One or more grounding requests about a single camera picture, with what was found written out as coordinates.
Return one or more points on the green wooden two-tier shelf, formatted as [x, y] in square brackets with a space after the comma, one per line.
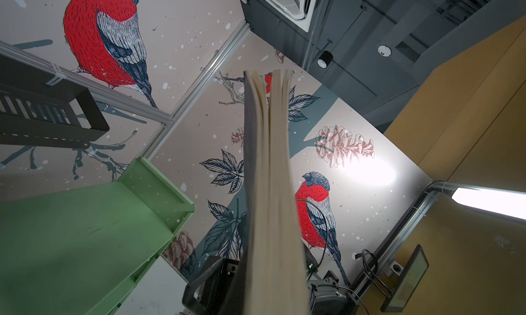
[84, 251]

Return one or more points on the black monitor in background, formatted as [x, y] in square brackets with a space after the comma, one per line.
[408, 282]

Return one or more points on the dark grey hanging basket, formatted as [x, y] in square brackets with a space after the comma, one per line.
[41, 109]

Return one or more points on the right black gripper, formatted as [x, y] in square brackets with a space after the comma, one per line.
[207, 293]

